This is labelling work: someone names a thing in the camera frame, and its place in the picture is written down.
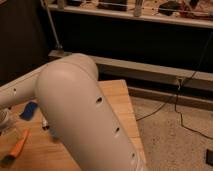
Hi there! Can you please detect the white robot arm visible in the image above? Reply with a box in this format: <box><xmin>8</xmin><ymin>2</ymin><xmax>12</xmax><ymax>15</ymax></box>
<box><xmin>0</xmin><ymin>53</ymin><xmax>148</xmax><ymax>171</ymax></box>

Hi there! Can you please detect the white toothpaste box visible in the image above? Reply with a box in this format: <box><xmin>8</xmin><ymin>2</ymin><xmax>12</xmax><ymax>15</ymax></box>
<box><xmin>42</xmin><ymin>117</ymin><xmax>49</xmax><ymax>130</ymax></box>

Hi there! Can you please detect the white cluttered shelf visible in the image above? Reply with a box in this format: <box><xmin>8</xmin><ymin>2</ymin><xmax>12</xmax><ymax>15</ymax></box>
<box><xmin>47</xmin><ymin>0</ymin><xmax>213</xmax><ymax>29</ymax></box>

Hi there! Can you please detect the blue sponge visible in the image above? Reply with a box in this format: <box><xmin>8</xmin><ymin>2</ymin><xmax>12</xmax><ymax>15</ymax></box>
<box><xmin>19</xmin><ymin>102</ymin><xmax>38</xmax><ymax>121</ymax></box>

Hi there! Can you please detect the black power cable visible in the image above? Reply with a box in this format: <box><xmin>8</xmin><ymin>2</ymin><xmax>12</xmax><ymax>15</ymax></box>
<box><xmin>135</xmin><ymin>31</ymin><xmax>213</xmax><ymax>141</ymax></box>

